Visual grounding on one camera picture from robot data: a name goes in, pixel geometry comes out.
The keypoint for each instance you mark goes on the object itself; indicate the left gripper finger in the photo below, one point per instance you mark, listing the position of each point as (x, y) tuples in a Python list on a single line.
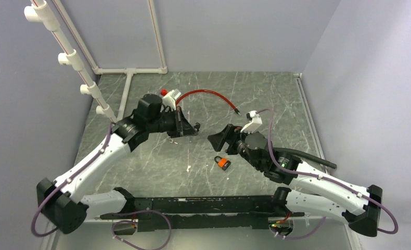
[(190, 130), (178, 111)]

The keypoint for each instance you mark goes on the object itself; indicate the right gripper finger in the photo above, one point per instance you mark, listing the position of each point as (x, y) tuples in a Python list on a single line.
[(237, 129), (218, 140)]

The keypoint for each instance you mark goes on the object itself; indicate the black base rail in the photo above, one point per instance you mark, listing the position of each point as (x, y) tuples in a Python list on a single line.
[(158, 213)]

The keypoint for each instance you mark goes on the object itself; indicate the orange padlock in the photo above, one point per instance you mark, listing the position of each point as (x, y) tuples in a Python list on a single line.
[(223, 163)]

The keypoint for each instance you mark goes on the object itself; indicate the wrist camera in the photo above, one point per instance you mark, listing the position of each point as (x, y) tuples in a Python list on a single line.
[(169, 98), (254, 122)]

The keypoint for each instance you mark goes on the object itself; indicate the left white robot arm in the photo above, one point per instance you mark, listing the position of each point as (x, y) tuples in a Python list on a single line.
[(65, 202)]

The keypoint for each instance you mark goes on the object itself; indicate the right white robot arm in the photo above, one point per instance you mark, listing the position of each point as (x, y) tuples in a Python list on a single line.
[(303, 188)]

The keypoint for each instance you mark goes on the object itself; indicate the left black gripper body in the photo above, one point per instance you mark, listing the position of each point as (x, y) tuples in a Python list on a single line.
[(169, 123)]

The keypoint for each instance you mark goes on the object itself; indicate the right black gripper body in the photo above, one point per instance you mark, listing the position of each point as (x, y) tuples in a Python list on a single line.
[(238, 145)]

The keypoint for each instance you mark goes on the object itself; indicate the white PVC pipe frame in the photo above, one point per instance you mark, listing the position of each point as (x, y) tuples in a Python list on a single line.
[(41, 12)]

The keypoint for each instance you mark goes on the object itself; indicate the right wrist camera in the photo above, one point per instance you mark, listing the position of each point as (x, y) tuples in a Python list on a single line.
[(254, 122)]

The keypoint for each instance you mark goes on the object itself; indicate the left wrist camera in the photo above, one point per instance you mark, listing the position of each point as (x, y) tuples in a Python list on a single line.
[(169, 98)]

